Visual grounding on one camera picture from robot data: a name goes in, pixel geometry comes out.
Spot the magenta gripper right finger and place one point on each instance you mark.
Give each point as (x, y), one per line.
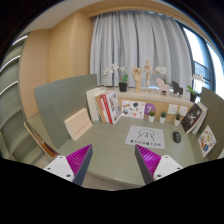
(153, 166)

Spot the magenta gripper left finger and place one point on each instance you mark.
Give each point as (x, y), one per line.
(72, 167)

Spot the grey printed mouse pad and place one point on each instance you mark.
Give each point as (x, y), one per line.
(146, 136)

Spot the black computer mouse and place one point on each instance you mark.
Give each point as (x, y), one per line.
(176, 137)

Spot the small potted plant left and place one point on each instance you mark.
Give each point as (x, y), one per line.
(151, 116)

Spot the small potted plant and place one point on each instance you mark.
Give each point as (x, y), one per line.
(151, 116)
(177, 119)
(162, 117)

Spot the small potted plant middle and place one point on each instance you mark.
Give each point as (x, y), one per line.
(162, 117)

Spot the small potted plant right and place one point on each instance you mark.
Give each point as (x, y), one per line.
(177, 119)

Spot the purple round number sign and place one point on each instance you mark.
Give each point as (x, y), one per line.
(149, 107)

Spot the colourful sticker card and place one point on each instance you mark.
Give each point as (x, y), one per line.
(206, 141)

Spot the white sticker card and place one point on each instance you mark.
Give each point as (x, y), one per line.
(133, 109)

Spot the black cover book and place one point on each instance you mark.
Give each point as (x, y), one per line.
(192, 122)

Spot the green desk partition panel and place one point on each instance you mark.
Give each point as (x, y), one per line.
(59, 100)

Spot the red white book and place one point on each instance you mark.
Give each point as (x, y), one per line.
(112, 106)

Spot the white book stack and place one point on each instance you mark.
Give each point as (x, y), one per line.
(92, 105)

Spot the brown book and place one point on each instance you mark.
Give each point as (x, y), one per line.
(100, 107)

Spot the pink wooden horse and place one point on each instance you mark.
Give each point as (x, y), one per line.
(162, 86)

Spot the black wooden horse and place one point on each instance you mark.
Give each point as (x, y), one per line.
(176, 88)

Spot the white orchid black pot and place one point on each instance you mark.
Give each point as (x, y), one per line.
(123, 77)

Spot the wooden hand model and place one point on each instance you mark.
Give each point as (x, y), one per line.
(137, 75)

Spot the white flower behind horse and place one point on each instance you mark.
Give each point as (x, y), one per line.
(161, 71)

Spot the wooden mannequin figure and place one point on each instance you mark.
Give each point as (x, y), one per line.
(148, 70)

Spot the white orchid right pot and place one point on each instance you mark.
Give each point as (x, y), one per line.
(196, 87)

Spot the grey curtain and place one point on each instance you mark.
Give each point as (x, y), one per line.
(134, 39)

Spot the white wall socket plate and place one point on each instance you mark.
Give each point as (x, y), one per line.
(172, 109)

